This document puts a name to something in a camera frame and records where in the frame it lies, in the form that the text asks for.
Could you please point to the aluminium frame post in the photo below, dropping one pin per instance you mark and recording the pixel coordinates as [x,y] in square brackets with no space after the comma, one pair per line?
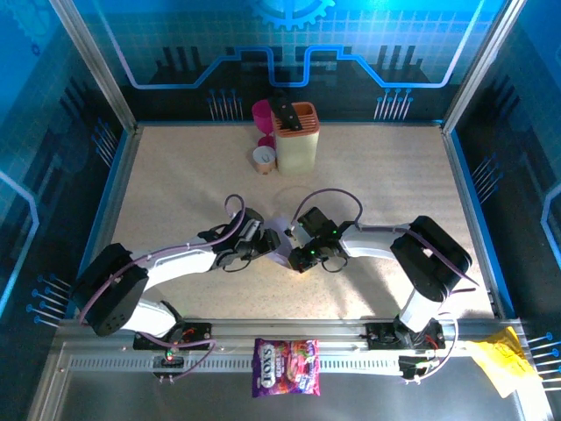
[94,66]
[482,61]

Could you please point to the aluminium table rail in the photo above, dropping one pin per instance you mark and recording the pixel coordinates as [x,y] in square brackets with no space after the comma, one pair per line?
[285,328]

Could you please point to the purple candy bag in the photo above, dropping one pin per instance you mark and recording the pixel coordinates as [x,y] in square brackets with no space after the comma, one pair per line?
[285,368]

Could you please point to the beige knife block orange lid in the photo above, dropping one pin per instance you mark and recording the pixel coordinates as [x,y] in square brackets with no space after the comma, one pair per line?
[297,151]

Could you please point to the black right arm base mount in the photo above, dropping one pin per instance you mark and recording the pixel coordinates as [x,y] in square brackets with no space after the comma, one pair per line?
[381,335]

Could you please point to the pink plastic goblet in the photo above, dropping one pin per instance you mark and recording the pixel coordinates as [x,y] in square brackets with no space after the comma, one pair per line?
[262,116]

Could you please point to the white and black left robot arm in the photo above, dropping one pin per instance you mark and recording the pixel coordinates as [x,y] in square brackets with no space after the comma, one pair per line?
[184,263]

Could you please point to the lavender paper sheet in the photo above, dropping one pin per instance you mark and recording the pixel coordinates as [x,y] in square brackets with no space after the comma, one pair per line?
[280,226]

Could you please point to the yellow plastic bag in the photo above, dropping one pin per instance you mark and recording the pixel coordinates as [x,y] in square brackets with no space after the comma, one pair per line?
[504,359]

